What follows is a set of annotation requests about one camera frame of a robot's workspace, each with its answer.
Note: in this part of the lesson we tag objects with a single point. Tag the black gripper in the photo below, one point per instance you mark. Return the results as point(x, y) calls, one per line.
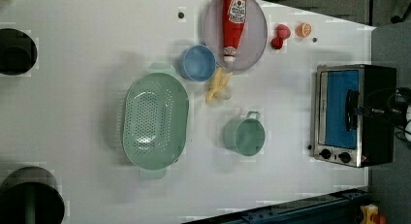
point(396, 112)

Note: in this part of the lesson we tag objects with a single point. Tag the black oven door handle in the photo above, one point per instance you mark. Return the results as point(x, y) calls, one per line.
point(351, 103)

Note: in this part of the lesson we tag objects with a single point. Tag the black toaster oven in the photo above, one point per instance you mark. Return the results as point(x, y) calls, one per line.
point(375, 145)

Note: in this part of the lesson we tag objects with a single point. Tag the blue glass oven door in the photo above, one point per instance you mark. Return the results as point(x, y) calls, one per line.
point(333, 127)

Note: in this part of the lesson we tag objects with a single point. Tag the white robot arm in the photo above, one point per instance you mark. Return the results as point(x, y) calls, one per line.
point(404, 130)

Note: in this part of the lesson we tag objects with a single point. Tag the black office chair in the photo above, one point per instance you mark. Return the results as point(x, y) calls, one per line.
point(402, 13)

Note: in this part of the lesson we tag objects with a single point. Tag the orange slice toy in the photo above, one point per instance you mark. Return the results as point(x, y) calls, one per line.
point(304, 30)

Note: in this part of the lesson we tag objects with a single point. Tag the yellow red toy object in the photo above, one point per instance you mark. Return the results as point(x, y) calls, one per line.
point(372, 216)

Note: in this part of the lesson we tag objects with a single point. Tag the red green strawberry toy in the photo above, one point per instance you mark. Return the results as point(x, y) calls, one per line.
point(282, 31)

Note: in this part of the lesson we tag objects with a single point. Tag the grey round plate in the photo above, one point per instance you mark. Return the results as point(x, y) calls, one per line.
point(253, 39)

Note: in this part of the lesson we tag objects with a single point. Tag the yellow toy banana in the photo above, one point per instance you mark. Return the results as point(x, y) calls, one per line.
point(217, 86)

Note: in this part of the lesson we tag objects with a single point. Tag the red ketchup bottle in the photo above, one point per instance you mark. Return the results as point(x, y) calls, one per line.
point(233, 21)

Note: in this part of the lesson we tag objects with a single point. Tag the blue bowl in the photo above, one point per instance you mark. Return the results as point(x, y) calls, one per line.
point(197, 63)

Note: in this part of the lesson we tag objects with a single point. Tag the green perforated colander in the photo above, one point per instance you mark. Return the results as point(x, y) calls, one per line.
point(155, 121)

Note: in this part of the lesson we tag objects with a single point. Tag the black cylinder cup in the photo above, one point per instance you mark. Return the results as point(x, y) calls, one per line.
point(29, 196)

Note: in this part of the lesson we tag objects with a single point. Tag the dark blue frame rail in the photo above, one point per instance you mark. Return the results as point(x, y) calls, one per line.
point(342, 207)

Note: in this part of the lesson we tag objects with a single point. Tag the green cup with handle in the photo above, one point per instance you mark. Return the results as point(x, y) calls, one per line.
point(245, 135)

